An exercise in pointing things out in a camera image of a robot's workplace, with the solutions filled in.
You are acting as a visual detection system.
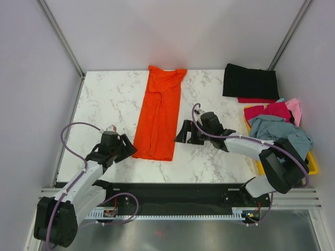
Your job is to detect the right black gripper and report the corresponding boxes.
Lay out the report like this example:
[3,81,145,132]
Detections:
[174,119,213,145]

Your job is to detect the orange t shirt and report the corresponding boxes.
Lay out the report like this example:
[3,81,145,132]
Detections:
[132,65,187,162]

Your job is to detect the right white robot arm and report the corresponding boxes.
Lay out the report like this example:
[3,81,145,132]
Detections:
[174,112,309,206]

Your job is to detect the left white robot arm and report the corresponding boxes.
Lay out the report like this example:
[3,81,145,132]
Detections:
[33,131,137,247]

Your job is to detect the folded red t shirt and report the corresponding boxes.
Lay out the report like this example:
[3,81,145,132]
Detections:
[237,97,277,104]

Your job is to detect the folded black t shirt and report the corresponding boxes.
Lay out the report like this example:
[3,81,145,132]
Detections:
[222,63,280,99]

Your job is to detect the grey blue t shirt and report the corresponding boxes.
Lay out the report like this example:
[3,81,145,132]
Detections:
[248,115,314,160]

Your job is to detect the magenta t shirt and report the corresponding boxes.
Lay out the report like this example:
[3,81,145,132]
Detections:
[244,102,292,123]

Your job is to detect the pink t shirt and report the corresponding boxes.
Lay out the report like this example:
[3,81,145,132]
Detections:
[285,98,302,126]

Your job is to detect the yellow plastic bin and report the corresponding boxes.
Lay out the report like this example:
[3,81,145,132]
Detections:
[243,105,319,175]

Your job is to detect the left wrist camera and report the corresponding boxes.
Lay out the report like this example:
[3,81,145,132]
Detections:
[106,124,117,132]

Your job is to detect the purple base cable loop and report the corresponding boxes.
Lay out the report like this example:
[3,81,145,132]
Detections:
[95,192,141,225]

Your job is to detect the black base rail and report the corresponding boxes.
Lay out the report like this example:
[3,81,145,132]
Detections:
[95,180,270,215]

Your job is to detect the white slotted cable duct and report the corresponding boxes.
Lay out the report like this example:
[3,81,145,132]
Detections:
[84,207,257,221]

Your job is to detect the left aluminium frame post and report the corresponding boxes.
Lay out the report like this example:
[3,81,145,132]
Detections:
[36,0,85,79]

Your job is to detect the aluminium frame post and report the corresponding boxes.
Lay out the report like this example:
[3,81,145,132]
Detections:
[36,0,85,79]
[267,0,314,71]

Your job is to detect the right aluminium frame post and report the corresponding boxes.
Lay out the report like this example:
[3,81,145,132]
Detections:
[267,0,314,71]

